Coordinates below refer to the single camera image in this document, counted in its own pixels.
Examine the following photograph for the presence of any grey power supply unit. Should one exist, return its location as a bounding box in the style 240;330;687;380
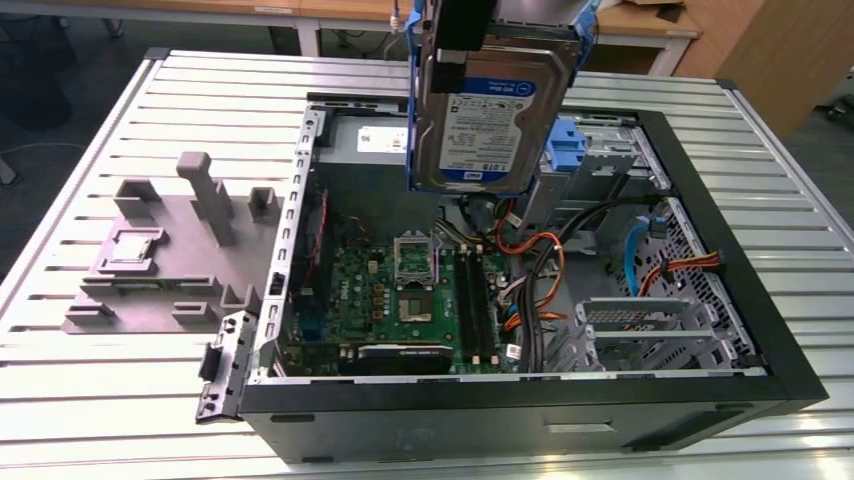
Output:
312;115;446;241

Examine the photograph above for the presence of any silver CPU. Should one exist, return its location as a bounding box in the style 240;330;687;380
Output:
107;237;155;264

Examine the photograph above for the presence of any black cable bundle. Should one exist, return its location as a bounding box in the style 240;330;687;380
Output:
523;195;666;374

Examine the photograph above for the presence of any black graphics card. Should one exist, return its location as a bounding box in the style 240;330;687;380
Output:
337;342;454;377

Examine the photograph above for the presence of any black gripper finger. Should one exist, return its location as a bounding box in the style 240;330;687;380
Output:
429;0;501;95

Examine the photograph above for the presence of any black RAM slot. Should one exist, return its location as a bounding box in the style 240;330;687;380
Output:
453;243;483;365
471;243;503;365

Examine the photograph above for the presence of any grey case latch panel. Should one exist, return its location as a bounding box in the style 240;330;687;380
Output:
195;309;260;425

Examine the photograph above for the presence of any orange yellow wire bundle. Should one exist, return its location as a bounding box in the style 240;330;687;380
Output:
494;193;573;334

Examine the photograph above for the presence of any grey parts rack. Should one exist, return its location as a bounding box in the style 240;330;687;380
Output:
59;151;288;335

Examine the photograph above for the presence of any green motherboard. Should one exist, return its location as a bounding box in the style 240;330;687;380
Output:
278;227;533;376

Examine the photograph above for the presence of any black chair base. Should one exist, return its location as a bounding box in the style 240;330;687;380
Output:
814;74;854;121

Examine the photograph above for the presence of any blue flat wire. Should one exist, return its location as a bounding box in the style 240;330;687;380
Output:
623;213;670;300

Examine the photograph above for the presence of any CPU socket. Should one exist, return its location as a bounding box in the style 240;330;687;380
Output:
397;293;441;325

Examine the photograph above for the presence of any wooden desk white frame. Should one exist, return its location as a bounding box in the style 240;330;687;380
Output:
86;0;706;76

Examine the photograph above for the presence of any hard disk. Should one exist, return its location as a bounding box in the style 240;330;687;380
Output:
405;0;601;195

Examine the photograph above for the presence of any grey optical drive cage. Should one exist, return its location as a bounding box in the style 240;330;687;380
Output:
523;115;673;236

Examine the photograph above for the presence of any wooden cabinet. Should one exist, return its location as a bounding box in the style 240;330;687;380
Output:
679;0;854;141

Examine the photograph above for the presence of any black open PC case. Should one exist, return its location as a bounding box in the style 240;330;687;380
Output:
236;91;832;464

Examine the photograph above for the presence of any blue drive latch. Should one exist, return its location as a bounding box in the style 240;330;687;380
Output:
538;115;589;174

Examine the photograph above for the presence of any orange power wire black plug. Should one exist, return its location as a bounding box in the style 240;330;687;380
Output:
638;248;730;300

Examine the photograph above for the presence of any metal socket cover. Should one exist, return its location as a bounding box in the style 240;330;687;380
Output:
391;230;441;292

